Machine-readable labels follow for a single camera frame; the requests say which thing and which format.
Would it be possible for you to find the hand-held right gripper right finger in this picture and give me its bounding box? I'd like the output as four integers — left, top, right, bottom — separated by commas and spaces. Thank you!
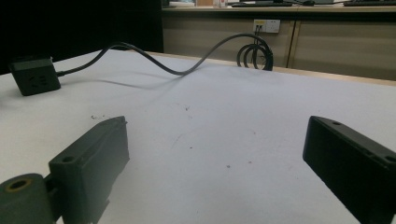
302, 115, 396, 224

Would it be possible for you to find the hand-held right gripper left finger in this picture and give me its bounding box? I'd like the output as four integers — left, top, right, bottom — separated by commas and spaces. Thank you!
48, 116, 131, 224

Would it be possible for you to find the black cube power socket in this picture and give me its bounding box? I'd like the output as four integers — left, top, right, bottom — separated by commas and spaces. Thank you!
8, 57, 62, 97

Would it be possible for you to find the black keyboard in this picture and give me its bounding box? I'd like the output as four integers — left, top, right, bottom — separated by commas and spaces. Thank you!
343, 0, 396, 7
231, 1, 285, 8

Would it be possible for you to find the black power cable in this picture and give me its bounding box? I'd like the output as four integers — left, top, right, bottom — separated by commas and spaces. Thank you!
55, 33, 275, 77

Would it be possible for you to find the white wall socket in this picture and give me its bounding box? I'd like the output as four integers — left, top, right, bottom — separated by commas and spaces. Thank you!
252, 19, 281, 34

